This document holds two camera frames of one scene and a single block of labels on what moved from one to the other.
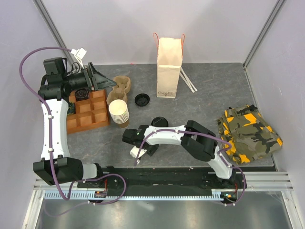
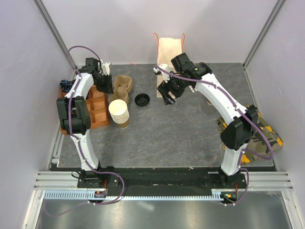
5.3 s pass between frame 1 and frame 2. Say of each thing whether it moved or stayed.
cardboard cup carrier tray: stayed
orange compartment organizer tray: stayed
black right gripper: moved
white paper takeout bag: stayed
